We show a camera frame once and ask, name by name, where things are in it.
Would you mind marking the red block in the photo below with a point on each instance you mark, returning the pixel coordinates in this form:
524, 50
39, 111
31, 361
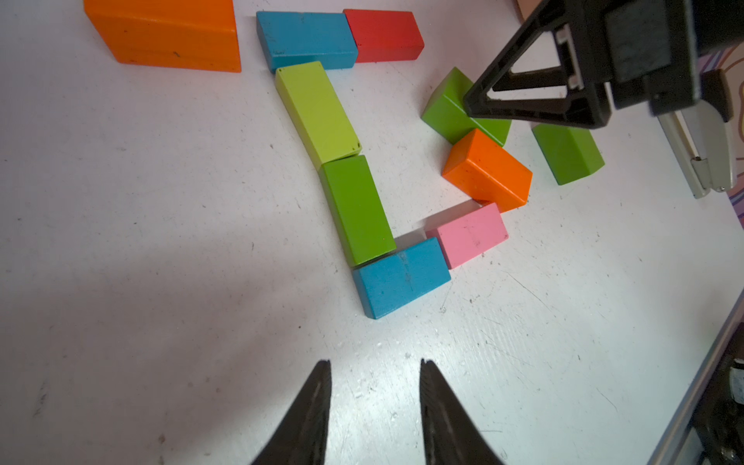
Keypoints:
385, 36

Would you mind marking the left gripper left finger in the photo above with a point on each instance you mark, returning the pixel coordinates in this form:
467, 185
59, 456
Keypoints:
301, 437

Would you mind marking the orange block middle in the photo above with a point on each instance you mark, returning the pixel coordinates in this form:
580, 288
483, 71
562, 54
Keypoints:
186, 34

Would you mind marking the pink block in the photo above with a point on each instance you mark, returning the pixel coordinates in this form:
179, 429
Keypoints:
464, 238

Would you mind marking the orange block right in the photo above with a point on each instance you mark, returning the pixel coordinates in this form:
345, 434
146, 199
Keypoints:
484, 171

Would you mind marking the grey stapler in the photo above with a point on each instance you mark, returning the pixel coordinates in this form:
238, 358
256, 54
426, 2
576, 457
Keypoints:
701, 138

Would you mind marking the aluminium front rail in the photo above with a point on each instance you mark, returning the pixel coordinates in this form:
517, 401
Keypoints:
707, 427

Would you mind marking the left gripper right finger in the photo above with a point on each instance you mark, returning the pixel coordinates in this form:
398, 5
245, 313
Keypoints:
450, 437

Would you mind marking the teal block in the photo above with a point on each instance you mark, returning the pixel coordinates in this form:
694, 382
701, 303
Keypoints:
397, 280
291, 38

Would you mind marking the light green block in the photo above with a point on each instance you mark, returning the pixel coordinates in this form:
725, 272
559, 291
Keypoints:
317, 113

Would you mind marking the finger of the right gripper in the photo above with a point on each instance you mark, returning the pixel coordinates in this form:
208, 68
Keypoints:
586, 103

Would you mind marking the orange block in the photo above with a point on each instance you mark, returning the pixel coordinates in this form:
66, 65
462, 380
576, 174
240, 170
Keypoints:
484, 171
186, 34

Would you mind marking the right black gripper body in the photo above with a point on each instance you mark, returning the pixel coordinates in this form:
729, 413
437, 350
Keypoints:
655, 45

